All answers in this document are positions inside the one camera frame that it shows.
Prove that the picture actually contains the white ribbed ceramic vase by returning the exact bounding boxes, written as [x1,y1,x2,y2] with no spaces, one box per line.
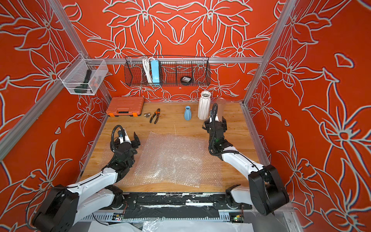
[198,91,211,120]

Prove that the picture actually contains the narrow bubble bundle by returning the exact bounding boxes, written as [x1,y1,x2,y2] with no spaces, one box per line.
[123,132,222,188]

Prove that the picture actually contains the small blue ceramic vase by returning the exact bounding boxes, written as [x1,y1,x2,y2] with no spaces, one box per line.
[184,106,192,121]

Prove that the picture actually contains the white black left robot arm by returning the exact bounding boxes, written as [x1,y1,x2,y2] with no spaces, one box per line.
[31,128,141,232]

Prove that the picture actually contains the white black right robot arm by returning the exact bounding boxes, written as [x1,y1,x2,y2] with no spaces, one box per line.
[203,118,289,216]

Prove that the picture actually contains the orange plastic tool case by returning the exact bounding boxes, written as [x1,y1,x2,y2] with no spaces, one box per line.
[106,97,145,117]

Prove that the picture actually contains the orange black pliers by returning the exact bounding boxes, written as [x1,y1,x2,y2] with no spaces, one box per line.
[149,108,160,124]

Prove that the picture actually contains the small black device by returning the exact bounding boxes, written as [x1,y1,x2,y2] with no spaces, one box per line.
[180,76,192,85]

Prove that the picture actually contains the light blue box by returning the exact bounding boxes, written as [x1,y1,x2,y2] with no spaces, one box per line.
[151,60,160,85]

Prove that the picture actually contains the dark green screwdriver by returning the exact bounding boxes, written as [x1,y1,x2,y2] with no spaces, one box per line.
[74,69,92,94]

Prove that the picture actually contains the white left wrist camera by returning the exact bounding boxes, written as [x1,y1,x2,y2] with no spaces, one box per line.
[118,129,129,144]

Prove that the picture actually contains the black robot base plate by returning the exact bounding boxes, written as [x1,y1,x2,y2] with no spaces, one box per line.
[98,192,253,211]

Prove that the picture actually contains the black wire wall basket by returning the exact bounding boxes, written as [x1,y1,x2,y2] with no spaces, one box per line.
[124,55,211,87]

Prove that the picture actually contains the white coiled cable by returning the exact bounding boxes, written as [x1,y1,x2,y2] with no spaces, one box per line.
[141,57,154,84]

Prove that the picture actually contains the clear acrylic wall box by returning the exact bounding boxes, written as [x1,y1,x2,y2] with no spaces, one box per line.
[58,54,108,96]

